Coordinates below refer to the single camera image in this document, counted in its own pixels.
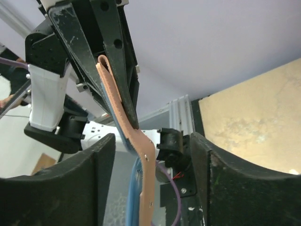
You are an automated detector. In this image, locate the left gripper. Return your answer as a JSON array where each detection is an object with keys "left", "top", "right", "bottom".
[{"left": 38, "top": 0, "right": 139, "bottom": 129}]

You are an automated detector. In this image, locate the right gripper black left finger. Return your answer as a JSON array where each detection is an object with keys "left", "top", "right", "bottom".
[{"left": 0, "top": 134, "right": 116, "bottom": 226}]

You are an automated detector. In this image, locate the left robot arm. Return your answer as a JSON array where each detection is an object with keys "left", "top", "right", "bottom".
[{"left": 25, "top": 0, "right": 139, "bottom": 132}]

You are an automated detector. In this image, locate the pink leather card holder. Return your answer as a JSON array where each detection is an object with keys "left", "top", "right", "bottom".
[{"left": 96, "top": 55, "right": 156, "bottom": 226}]

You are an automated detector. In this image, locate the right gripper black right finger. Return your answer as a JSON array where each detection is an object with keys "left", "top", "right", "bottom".
[{"left": 190, "top": 132, "right": 301, "bottom": 226}]

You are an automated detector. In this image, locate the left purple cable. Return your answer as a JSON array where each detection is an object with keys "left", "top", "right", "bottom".
[{"left": 0, "top": 57, "right": 30, "bottom": 70}]

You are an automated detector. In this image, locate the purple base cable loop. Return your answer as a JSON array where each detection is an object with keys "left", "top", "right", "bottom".
[{"left": 150, "top": 162, "right": 182, "bottom": 226}]

